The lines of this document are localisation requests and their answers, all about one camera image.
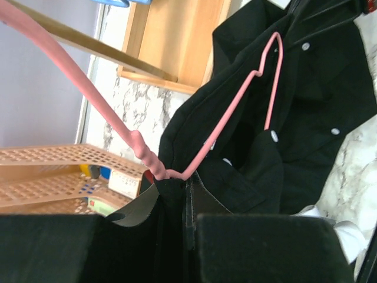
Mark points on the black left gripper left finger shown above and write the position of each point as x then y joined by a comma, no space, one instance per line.
83,248

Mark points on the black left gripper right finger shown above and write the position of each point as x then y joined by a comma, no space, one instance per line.
225,247

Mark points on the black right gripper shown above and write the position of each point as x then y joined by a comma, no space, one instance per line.
307,10

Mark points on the black button shirt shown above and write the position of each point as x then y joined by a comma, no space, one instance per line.
325,91

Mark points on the pink wire hanger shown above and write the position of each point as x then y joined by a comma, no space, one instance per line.
23,23

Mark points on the white crumpled shirt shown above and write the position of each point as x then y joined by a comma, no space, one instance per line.
349,235

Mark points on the blue hanger bundle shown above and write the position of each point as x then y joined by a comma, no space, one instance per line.
123,3

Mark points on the boxes in organizer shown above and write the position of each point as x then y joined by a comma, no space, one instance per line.
106,189

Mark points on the peach file organizer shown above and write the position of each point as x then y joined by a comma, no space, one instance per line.
44,180

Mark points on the wooden clothes rack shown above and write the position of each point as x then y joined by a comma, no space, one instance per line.
166,43

